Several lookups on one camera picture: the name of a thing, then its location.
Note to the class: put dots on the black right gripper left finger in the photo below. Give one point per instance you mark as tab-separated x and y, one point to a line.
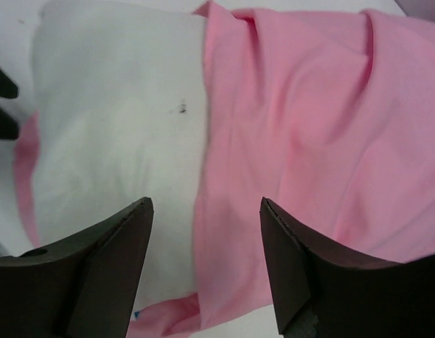
81	286

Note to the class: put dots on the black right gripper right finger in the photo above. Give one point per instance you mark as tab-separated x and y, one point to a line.
321	288

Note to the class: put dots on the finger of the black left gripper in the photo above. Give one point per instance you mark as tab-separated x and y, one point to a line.
9	127
8	88

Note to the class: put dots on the white pillow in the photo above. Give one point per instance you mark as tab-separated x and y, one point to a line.
123	114

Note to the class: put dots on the pink fabric pillowcase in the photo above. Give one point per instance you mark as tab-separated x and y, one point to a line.
329	114

